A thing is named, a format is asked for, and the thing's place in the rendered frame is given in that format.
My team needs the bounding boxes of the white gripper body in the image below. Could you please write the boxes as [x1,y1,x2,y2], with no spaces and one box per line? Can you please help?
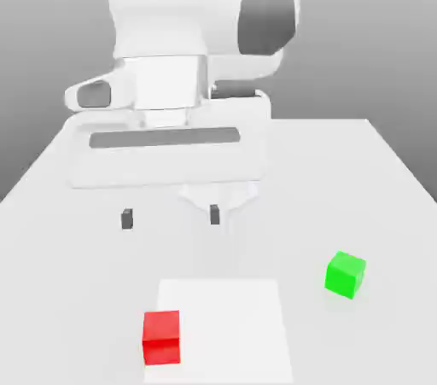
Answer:
[65,89,273,190]

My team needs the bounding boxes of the small red cube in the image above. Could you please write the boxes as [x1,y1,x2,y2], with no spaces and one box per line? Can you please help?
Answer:
[141,309,182,366]

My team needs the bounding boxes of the small green cube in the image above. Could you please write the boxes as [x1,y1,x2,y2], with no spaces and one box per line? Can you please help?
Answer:
[323,250,368,301]

